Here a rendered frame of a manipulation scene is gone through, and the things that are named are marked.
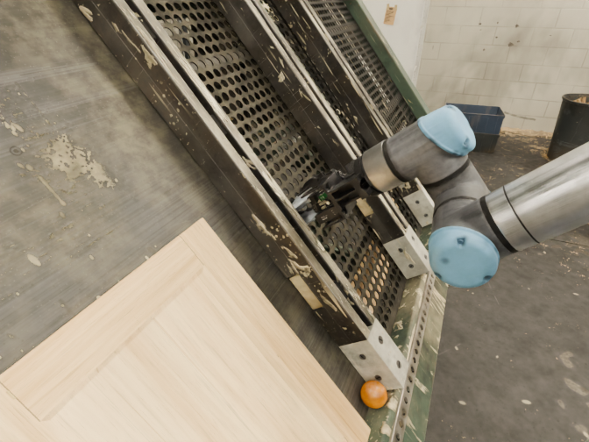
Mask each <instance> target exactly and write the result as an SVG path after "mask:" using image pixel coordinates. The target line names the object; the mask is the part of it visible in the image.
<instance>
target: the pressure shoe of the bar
mask: <svg viewBox="0 0 589 442"><path fill-rule="evenodd" d="M289 280H290V281H291V282H292V283H293V284H294V285H295V287H296V288H297V289H298V291H299V292H300V293H301V294H302V296H303V297H304V299H305V300H306V301H307V303H308V304H309V305H310V307H311V308H312V309H313V310H314V309H317V308H320V307H323V306H322V304H321V303H320V302H319V300H318V299H317V298H316V296H315V295H314V294H313V292H312V291H311V290H310V288H309V287H308V285H307V284H306V283H305V281H304V280H303V279H302V278H301V277H300V276H299V274H295V275H292V276H290V277H289Z"/></svg>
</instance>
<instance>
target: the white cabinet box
mask: <svg viewBox="0 0 589 442"><path fill-rule="evenodd" d="M429 2H430V0H363V3H364V4H365V7H366V8H367V9H368V10H369V12H370V14H371V15H372V17H373V19H374V21H375V22H376V24H377V26H378V27H379V29H380V30H381V32H382V34H383V35H384V37H385V38H386V40H387V42H388V44H389V46H390V47H391V48H392V49H393V51H394V53H395V55H396V57H397V58H398V60H399V61H400V63H401V65H402V66H403V68H404V69H405V71H406V72H407V74H408V76H409V78H410V80H411V81H412V83H413V84H414V85H415V87H416V82H417V76H418V71H419V66H420V60H421V55H422V45H423V40H424V34H425V29H426V24H427V18H428V13H429Z"/></svg>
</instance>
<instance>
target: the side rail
mask: <svg viewBox="0 0 589 442"><path fill-rule="evenodd" d="M343 1H344V3H345V5H346V6H347V8H348V10H349V11H350V13H351V14H352V16H353V17H354V19H355V20H356V22H357V24H358V26H359V27H360V29H361V31H362V32H363V33H364V35H365V37H366V38H367V40H368V41H369V43H370V45H371V46H372V48H373V50H374V52H375V53H376V54H377V55H378V57H379V59H380V61H381V62H382V64H383V66H384V67H385V69H386V70H387V72H388V73H389V75H390V76H391V78H392V80H393V81H394V83H395V85H396V87H397V88H398V90H399V91H400V92H401V94H402V96H403V97H404V99H405V101H406V102H407V104H408V106H409V108H410V109H411V110H412V111H413V113H414V115H415V117H416V118H417V120H418V119H419V118H420V117H423V116H426V115H428V114H430V113H431V112H430V110H429V108H428V107H427V105H426V103H425V102H424V101H423V99H422V97H421V96H420V94H419V92H418V91H417V89H416V87H415V85H414V84H413V83H412V81H411V80H410V78H409V76H408V74H407V72H406V71H405V69H404V68H403V66H402V65H401V63H400V61H399V60H398V58H397V57H396V55H395V53H394V51H393V49H392V48H391V47H390V46H389V44H388V42H387V40H386V38H385V37H384V35H383V34H382V32H381V30H380V29H379V27H378V26H377V24H376V22H375V21H374V19H373V17H372V15H371V14H370V12H369V10H368V9H367V8H366V7H365V4H364V3H363V1H362V0H343Z"/></svg>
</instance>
